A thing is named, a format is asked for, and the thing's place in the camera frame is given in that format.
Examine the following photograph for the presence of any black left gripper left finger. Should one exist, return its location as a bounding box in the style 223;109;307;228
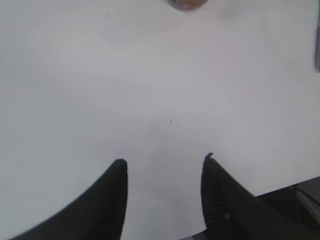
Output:
15;159;128;240

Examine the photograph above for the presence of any grey grip pen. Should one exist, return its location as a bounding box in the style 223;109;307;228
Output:
314;26;320;73

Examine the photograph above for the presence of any brown coffee bottle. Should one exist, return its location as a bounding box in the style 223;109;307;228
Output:
167;0;208;11

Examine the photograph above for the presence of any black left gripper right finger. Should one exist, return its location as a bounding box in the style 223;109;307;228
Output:
200;153;320;240

